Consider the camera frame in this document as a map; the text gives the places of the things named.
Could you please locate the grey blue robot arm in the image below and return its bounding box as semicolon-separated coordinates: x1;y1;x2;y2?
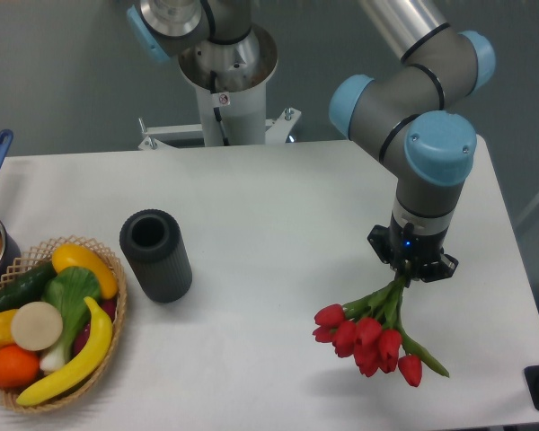
127;1;496;282

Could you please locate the dark grey ribbed vase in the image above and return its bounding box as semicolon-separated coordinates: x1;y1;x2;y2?
119;209;192;303

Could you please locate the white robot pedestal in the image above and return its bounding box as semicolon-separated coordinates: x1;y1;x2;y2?
138;24;302;150

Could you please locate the red tulip bouquet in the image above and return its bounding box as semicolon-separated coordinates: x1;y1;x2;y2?
313;276;449;387

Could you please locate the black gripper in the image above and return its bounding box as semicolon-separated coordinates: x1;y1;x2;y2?
367;216;458;283

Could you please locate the yellow squash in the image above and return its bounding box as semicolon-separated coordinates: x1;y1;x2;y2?
51;243;119;300

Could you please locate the dark red vegetable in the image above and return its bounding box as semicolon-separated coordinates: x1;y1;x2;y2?
72;298;117;357

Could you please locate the green cucumber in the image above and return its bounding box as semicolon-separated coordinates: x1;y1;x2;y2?
0;261;57;312

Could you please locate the yellow banana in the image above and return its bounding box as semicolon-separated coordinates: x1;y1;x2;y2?
16;296;113;407

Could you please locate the woven wicker basket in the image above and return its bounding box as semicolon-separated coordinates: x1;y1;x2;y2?
0;235;128;414

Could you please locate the orange fruit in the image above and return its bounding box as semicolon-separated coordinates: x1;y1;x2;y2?
0;345;40;389

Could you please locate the beige round disc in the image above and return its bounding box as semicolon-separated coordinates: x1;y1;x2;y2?
10;302;63;351

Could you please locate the green bok choy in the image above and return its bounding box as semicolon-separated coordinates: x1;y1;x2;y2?
40;266;101;374

